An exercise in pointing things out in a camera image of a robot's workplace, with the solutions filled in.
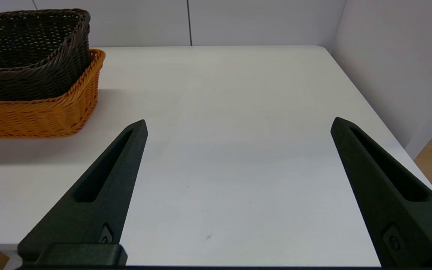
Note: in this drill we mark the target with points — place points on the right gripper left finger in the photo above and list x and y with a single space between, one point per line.
103 195

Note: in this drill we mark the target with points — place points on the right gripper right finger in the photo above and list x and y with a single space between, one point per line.
388 195

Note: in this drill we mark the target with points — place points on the orange wicker basket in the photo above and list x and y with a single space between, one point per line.
43 116

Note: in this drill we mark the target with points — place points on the dark brown wicker basket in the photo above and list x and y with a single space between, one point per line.
24 78

